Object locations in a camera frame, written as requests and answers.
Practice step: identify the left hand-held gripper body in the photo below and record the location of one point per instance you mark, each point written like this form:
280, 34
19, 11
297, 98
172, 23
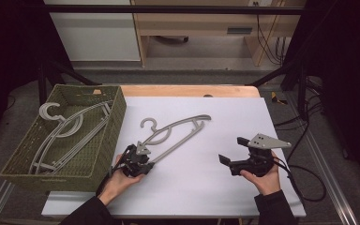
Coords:
134, 162

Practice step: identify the green woven basket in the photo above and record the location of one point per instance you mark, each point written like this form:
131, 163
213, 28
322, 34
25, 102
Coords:
84, 175

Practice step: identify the white table cover sheet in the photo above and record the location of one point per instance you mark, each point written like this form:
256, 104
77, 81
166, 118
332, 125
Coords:
200, 175

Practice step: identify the white cabinet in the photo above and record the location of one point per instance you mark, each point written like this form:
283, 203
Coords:
97, 34

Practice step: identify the black curtain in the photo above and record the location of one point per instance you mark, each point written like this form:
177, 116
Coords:
347, 78
9, 62

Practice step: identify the grey plastic clothes hanger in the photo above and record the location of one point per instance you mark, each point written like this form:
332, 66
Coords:
75, 146
175, 144
45, 109

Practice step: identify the light wooden desk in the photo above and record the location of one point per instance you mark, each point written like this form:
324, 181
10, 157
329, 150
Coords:
193, 25

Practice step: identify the black frame stand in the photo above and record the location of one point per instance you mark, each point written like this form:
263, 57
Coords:
301, 90
42, 84

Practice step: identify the person's left hand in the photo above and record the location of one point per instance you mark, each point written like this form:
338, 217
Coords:
118, 184

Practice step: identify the person's right hand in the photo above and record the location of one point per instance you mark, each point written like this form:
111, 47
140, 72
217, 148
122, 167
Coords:
267, 182

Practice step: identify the black horizontal frame bar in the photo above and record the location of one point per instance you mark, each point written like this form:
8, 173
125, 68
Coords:
168, 9

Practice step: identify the yellow and black tool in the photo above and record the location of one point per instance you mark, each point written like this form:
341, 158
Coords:
276, 98

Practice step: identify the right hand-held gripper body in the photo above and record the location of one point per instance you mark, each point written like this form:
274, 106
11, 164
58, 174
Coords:
258, 161

